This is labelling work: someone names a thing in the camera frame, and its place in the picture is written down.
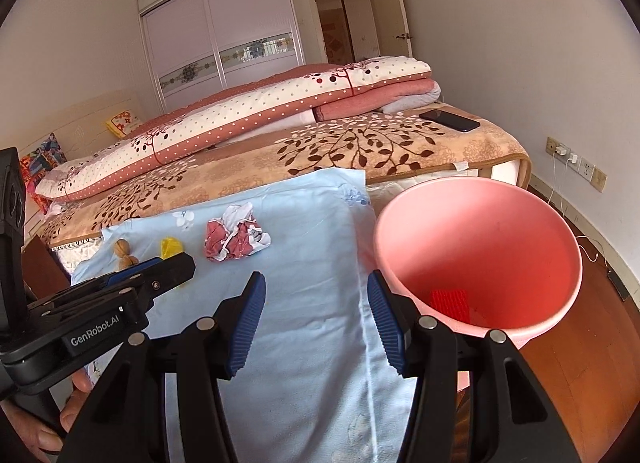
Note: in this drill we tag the colourful patterned pillow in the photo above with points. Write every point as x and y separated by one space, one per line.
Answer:
35 165

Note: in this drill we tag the wall power socket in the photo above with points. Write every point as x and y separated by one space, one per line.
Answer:
578 164

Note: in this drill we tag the white sliding door wardrobe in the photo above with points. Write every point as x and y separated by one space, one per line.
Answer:
197 48

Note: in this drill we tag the walnut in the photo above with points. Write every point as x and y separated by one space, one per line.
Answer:
121 248
127 261

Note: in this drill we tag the pink plastic trash bucket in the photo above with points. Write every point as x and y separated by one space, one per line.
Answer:
513 254

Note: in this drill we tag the black smartphone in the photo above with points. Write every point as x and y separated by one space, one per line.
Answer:
450 120

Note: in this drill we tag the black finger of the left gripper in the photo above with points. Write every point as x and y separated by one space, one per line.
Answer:
150 279

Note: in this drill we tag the cream bed headboard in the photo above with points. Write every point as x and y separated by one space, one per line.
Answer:
80 128

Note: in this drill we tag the yellow plastic wrapper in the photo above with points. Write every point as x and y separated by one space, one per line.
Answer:
170 247

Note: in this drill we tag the brown leaf pattern blanket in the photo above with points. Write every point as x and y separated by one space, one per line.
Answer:
385 146

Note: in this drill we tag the light blue floral cloth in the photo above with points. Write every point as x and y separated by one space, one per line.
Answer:
316 386

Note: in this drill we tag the red foam fruit net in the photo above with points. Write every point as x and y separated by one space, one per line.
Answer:
453 303

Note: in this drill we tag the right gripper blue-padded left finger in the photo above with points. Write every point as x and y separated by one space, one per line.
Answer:
217 346

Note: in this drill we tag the person's left hand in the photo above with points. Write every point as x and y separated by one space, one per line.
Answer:
36 436

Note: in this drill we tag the pink folded blanket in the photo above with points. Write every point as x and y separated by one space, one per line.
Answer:
389 98

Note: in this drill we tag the wooden bedroom door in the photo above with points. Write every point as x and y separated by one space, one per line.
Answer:
356 30

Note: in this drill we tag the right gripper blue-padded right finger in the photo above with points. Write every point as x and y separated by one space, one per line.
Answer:
414 344

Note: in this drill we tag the polka dot folded quilt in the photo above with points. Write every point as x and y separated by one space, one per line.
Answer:
230 114

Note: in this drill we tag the yellow floral pillow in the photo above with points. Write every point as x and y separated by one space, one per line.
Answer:
123 124

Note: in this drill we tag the crumpled red white paper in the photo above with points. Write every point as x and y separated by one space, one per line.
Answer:
235 234

